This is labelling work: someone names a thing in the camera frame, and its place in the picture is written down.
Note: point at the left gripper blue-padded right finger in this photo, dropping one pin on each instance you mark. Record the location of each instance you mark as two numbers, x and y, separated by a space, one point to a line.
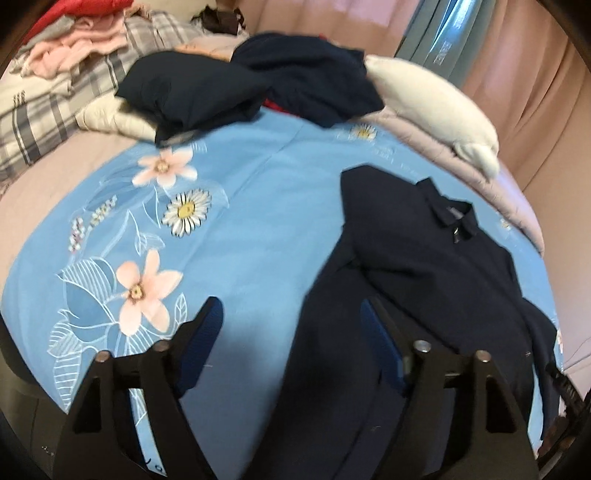
460 419

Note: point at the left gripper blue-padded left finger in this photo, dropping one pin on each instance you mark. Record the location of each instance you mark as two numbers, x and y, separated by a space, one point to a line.
99 438

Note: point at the navy collared zip jacket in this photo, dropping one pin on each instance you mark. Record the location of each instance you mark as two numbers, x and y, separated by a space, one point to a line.
443 279

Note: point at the pink clothes pile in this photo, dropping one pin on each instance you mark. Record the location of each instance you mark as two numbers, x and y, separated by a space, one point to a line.
89 35

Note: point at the person's right hand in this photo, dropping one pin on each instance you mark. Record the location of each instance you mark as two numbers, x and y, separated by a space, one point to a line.
556 438

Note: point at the pale pink quilt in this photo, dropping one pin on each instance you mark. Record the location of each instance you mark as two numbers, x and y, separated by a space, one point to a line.
282 168

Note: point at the light blue floral bedsheet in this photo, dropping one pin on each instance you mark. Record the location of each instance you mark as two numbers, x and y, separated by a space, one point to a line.
132 252

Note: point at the cream folded blanket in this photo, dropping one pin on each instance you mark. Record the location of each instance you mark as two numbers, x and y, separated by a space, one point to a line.
113 115

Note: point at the white fluffy pillow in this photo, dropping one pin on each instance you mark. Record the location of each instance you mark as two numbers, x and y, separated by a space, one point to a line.
435 105

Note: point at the pink curtain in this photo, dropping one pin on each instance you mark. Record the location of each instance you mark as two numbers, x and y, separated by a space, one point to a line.
528 77

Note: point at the grey plaid blanket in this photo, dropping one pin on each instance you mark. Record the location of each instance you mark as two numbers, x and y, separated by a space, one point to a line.
36 127

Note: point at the folded dark navy garment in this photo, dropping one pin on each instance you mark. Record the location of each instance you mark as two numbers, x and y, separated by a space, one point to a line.
190 92

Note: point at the red garment under navy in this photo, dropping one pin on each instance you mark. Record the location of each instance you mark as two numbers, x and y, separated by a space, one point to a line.
275 107

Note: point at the crumpled navy garment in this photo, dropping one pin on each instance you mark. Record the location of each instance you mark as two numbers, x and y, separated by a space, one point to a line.
310 77

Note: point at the blue-grey lettered curtain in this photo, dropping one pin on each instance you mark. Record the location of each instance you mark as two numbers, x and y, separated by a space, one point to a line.
446 36

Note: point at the red puffer jacket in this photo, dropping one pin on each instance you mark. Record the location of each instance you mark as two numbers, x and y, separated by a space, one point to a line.
76 8

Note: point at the black garment by headboard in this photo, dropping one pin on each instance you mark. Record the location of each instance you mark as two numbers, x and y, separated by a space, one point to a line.
217 21

